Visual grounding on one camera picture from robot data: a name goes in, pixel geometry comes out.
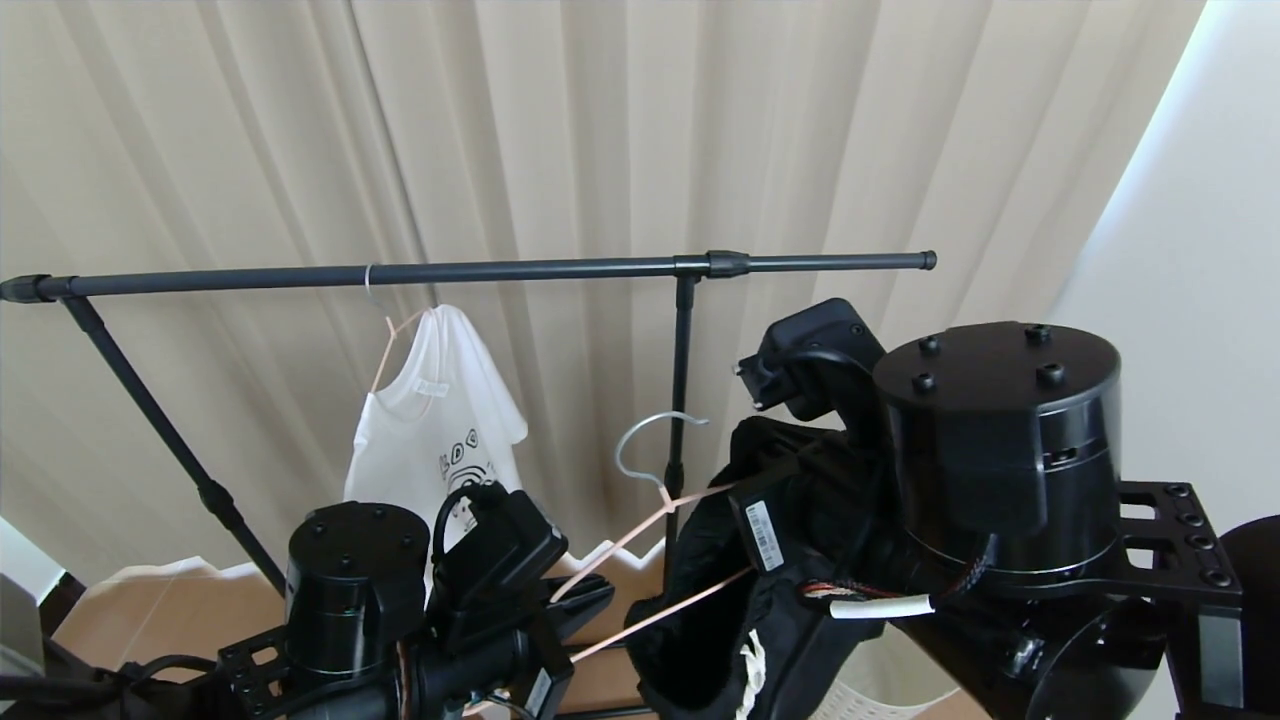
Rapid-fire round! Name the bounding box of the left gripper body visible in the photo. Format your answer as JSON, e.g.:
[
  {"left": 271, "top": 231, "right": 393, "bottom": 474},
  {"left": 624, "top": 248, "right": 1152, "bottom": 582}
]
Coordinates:
[{"left": 398, "top": 598, "right": 578, "bottom": 720}]

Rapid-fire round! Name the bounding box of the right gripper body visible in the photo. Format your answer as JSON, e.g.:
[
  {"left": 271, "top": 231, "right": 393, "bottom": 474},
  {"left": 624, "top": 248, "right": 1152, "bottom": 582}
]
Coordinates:
[{"left": 728, "top": 455, "right": 903, "bottom": 603}]

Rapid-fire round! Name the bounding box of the black garment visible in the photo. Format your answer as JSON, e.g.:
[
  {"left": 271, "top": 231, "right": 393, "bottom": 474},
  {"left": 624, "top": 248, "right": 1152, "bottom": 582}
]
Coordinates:
[{"left": 624, "top": 415, "right": 903, "bottom": 720}]

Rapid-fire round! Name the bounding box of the pink clothes hanger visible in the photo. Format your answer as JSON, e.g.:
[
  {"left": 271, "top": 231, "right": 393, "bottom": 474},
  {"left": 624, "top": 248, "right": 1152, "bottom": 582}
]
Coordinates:
[
  {"left": 465, "top": 410, "right": 758, "bottom": 717},
  {"left": 362, "top": 264, "right": 443, "bottom": 397}
]

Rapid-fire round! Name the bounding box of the white printed t-shirt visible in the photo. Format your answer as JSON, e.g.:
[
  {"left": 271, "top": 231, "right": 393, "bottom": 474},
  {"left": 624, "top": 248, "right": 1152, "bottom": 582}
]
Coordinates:
[{"left": 343, "top": 303, "right": 530, "bottom": 593}]

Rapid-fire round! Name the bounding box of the white laundry basket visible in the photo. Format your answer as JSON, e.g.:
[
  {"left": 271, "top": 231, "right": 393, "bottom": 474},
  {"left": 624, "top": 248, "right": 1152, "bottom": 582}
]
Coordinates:
[{"left": 808, "top": 640, "right": 963, "bottom": 720}]

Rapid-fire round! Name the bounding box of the black clothes rack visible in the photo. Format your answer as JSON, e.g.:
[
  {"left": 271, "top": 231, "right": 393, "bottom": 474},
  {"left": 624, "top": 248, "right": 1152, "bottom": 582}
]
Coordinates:
[{"left": 0, "top": 250, "right": 940, "bottom": 720}]

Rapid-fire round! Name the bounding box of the beige curtain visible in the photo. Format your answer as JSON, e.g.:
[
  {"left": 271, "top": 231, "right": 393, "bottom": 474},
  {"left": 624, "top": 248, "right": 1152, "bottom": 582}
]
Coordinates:
[{"left": 0, "top": 0, "right": 1209, "bottom": 586}]

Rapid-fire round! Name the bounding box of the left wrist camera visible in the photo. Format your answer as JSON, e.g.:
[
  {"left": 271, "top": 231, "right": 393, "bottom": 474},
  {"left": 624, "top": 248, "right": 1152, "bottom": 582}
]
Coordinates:
[{"left": 428, "top": 481, "right": 570, "bottom": 653}]

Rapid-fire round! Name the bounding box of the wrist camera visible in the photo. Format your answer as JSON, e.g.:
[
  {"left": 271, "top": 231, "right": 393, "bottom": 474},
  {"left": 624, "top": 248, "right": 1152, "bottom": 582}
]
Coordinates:
[
  {"left": 428, "top": 481, "right": 570, "bottom": 653},
  {"left": 734, "top": 297, "right": 889, "bottom": 443}
]

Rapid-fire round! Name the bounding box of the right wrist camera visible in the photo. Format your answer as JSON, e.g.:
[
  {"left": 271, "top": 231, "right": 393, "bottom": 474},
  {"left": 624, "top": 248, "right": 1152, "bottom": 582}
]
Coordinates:
[{"left": 734, "top": 297, "right": 889, "bottom": 443}]

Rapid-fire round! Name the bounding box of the black cable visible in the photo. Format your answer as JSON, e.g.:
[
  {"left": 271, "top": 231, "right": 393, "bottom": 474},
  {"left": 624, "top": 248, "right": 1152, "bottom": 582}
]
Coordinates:
[{"left": 0, "top": 654, "right": 223, "bottom": 720}]

